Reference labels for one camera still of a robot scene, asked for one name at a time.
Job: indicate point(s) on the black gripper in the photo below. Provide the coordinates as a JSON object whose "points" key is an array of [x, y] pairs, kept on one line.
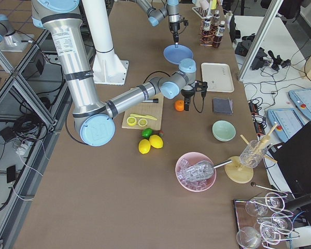
{"points": [[174, 27], [187, 93]]}

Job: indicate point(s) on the orange fruit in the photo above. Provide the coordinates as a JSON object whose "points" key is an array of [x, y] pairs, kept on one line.
{"points": [[179, 105]]}

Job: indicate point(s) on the blue plate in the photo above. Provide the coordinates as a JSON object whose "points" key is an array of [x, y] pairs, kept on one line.
{"points": [[176, 53]]}

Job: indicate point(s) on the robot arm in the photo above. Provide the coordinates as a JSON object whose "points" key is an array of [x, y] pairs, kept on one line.
{"points": [[82, 32], [170, 10]]}

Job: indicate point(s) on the dark sauce bottle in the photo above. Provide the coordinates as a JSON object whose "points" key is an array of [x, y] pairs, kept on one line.
{"points": [[206, 33], [219, 34], [215, 20]]}

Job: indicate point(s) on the grey folded cloth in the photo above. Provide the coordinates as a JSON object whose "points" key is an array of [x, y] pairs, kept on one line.
{"points": [[222, 106]]}

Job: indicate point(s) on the wooden cutting board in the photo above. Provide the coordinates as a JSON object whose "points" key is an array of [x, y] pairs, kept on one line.
{"points": [[146, 108]]}

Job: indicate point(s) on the cream rabbit tray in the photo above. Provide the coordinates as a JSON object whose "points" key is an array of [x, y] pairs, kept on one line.
{"points": [[218, 77]]}

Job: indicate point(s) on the yellow plastic knife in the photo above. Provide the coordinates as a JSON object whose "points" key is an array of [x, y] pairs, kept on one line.
{"points": [[143, 116]]}

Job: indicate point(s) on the green bowl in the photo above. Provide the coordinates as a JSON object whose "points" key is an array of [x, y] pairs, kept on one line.
{"points": [[223, 131]]}

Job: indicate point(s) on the lemon half slice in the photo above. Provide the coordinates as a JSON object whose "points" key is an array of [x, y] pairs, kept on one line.
{"points": [[131, 121], [142, 122]]}

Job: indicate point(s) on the yellow lemon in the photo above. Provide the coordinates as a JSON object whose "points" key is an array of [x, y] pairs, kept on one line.
{"points": [[156, 141], [144, 146]]}

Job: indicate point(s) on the green lime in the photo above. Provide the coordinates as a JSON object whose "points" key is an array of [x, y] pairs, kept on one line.
{"points": [[146, 133]]}

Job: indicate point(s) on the pink ice bowl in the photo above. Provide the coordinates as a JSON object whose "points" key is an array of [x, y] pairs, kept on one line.
{"points": [[187, 160]]}

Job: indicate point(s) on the metal ice scoop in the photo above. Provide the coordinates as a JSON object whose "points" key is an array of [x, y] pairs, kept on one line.
{"points": [[205, 169]]}

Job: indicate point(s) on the clear glass cup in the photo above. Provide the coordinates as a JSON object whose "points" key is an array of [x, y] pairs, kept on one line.
{"points": [[251, 155]]}

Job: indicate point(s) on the wooden cup tree stand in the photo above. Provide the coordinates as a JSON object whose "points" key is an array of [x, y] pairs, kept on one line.
{"points": [[239, 173]]}

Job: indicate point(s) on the blue teach pendant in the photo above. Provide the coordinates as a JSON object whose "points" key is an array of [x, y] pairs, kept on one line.
{"points": [[288, 120], [302, 100]]}

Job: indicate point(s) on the black laptop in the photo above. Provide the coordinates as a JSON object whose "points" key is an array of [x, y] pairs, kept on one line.
{"points": [[294, 160]]}

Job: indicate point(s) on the wine glass rack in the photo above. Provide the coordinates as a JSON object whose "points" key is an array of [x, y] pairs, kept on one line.
{"points": [[264, 221]]}

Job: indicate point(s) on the black handled knife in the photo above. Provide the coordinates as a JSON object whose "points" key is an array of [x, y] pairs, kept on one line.
{"points": [[156, 100]]}

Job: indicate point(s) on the copper wire bottle rack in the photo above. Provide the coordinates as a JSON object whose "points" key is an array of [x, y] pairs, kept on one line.
{"points": [[212, 32]]}

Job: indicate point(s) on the white wire rack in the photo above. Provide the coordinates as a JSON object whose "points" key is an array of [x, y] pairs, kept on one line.
{"points": [[204, 7]]}

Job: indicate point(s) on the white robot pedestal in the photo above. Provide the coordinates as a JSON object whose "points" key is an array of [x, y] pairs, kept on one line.
{"points": [[107, 67]]}

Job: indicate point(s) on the aluminium frame post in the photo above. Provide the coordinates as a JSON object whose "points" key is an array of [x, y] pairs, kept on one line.
{"points": [[262, 31]]}

